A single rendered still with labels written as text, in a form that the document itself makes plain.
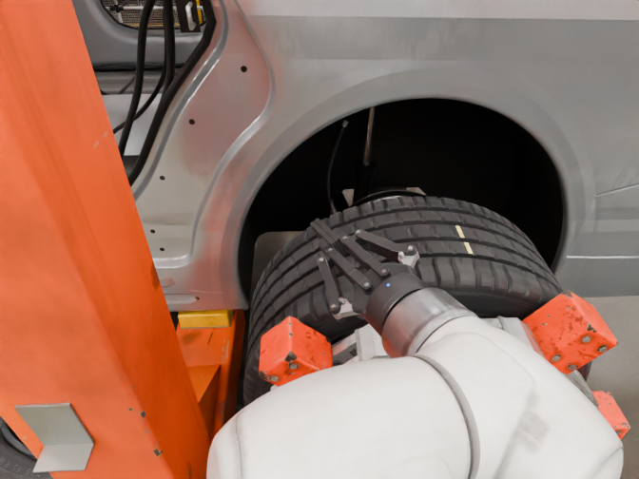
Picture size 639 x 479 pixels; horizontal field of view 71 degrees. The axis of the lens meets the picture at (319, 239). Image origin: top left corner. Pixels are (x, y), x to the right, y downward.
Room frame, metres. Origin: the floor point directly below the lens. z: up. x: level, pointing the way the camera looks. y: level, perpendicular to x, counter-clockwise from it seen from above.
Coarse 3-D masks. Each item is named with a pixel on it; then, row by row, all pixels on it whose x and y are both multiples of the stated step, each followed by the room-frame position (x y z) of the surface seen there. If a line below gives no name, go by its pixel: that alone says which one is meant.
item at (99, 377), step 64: (0, 0) 0.33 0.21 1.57; (64, 0) 0.42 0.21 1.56; (0, 64) 0.30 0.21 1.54; (64, 64) 0.38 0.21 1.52; (0, 128) 0.28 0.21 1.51; (64, 128) 0.34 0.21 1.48; (0, 192) 0.27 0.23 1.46; (64, 192) 0.31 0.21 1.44; (128, 192) 0.42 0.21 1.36; (0, 256) 0.27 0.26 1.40; (64, 256) 0.28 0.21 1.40; (128, 256) 0.37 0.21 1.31; (0, 320) 0.27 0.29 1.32; (64, 320) 0.27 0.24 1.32; (128, 320) 0.32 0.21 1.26; (0, 384) 0.27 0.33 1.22; (64, 384) 0.27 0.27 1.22; (128, 384) 0.28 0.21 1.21; (64, 448) 0.26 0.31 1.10; (128, 448) 0.27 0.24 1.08; (192, 448) 0.36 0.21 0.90
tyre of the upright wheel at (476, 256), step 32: (352, 224) 0.63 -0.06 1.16; (384, 224) 0.61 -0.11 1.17; (416, 224) 0.61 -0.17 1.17; (448, 224) 0.61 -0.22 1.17; (480, 224) 0.62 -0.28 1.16; (512, 224) 0.69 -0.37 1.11; (288, 256) 0.64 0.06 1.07; (320, 256) 0.58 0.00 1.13; (448, 256) 0.53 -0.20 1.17; (480, 256) 0.53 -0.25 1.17; (512, 256) 0.56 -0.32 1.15; (256, 288) 0.67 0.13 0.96; (288, 288) 0.56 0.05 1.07; (320, 288) 0.51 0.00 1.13; (352, 288) 0.48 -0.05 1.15; (448, 288) 0.47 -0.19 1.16; (480, 288) 0.47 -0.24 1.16; (512, 288) 0.48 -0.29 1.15; (544, 288) 0.50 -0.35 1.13; (256, 320) 0.56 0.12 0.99; (320, 320) 0.46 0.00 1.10; (352, 320) 0.46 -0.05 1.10; (256, 352) 0.48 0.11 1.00; (256, 384) 0.46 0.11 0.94
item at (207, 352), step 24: (240, 312) 0.89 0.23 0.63; (192, 336) 0.76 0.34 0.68; (216, 336) 0.76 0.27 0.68; (240, 336) 0.84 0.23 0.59; (192, 360) 0.69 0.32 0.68; (216, 360) 0.69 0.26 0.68; (240, 360) 0.79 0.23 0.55; (192, 384) 0.57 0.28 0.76; (216, 384) 0.60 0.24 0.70; (216, 408) 0.56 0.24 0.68; (216, 432) 0.50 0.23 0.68
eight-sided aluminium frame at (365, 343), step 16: (496, 320) 0.44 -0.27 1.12; (512, 320) 0.44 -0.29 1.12; (352, 336) 0.43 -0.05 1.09; (368, 336) 0.42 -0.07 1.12; (528, 336) 0.42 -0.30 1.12; (336, 352) 0.42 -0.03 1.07; (352, 352) 0.42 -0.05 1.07; (368, 352) 0.39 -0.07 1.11; (384, 352) 0.39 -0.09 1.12; (576, 384) 0.40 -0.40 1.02; (592, 400) 0.40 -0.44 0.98
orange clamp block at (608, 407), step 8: (592, 392) 0.47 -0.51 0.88; (600, 392) 0.47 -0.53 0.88; (608, 392) 0.47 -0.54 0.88; (600, 400) 0.45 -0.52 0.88; (608, 400) 0.45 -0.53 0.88; (600, 408) 0.44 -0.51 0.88; (608, 408) 0.44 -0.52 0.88; (616, 408) 0.44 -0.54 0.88; (608, 416) 0.42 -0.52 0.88; (616, 416) 0.42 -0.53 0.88; (624, 416) 0.42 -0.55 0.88; (616, 424) 0.41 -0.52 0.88; (624, 424) 0.41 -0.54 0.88; (616, 432) 0.40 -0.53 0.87; (624, 432) 0.40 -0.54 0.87
